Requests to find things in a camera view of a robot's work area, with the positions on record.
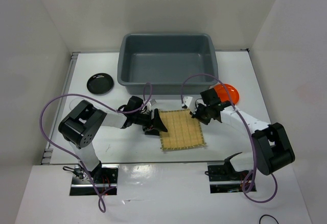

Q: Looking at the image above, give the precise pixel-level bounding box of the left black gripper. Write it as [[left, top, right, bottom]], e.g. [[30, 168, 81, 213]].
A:
[[132, 109, 167, 137]]

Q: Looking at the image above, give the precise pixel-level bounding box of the orange round plate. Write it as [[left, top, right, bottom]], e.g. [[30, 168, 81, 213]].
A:
[[214, 84, 240, 105]]

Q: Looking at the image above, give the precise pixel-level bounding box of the woven bamboo mat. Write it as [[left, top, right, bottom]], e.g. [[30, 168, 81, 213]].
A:
[[159, 109, 206, 151]]

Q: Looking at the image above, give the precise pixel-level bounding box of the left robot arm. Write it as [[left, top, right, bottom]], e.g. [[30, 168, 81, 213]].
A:
[[58, 96, 168, 183]]

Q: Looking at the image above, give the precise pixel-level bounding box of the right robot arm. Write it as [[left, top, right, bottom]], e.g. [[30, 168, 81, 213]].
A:
[[183, 89, 295, 180]]

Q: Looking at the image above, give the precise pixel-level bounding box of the grey plastic bin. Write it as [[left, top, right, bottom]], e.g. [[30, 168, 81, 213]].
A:
[[117, 33, 218, 95]]

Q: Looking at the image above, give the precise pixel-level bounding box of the black round plate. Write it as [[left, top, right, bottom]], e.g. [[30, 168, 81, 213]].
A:
[[86, 73, 114, 95]]

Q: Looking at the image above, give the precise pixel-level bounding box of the clear glass dish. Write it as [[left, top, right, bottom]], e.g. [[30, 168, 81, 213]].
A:
[[69, 98, 83, 110]]

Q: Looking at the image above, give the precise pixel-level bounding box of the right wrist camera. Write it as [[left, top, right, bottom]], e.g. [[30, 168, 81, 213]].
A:
[[182, 96, 197, 114]]

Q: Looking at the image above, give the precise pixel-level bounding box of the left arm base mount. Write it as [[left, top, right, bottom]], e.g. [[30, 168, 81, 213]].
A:
[[62, 164, 119, 196]]

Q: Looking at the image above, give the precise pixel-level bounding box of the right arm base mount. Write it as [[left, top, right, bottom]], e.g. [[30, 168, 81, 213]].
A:
[[204, 163, 252, 193]]

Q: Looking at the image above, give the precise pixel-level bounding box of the black cable loop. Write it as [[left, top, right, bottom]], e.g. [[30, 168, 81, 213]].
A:
[[259, 214, 279, 224]]

